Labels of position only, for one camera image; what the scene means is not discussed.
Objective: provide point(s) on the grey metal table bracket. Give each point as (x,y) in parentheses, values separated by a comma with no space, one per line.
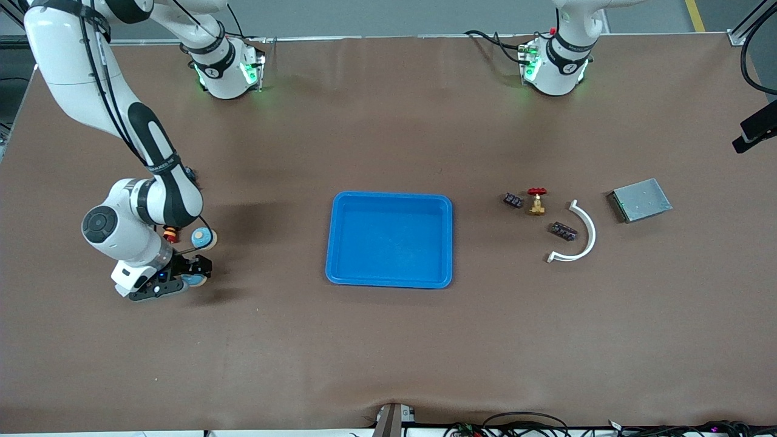
(391,422)

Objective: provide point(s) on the white curved plastic strip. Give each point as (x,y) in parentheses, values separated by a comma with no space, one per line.
(592,233)

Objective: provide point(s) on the blue plastic tray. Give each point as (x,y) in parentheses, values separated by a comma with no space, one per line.
(388,243)

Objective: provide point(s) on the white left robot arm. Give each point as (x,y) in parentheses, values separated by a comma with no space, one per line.
(561,67)

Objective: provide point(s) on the red emergency button orange body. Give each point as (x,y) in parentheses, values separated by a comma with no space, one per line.
(172,237)

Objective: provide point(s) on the grey metal box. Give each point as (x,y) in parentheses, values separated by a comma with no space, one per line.
(643,200)

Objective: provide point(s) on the green-lit base connector box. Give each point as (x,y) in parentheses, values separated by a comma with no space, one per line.
(529,64)
(255,70)

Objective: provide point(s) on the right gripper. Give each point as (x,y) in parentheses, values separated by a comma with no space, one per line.
(181,264)

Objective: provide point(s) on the light blue round bell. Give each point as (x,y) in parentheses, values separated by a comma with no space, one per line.
(202,238)
(195,280)

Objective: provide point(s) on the red push button black body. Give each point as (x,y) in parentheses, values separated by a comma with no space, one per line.
(192,174)

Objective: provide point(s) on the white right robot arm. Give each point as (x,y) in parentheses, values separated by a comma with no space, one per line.
(115,227)

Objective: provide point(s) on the brown table mat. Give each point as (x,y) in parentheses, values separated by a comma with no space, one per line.
(388,352)

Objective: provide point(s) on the small black capacitor block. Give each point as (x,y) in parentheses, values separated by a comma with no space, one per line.
(563,231)
(513,200)

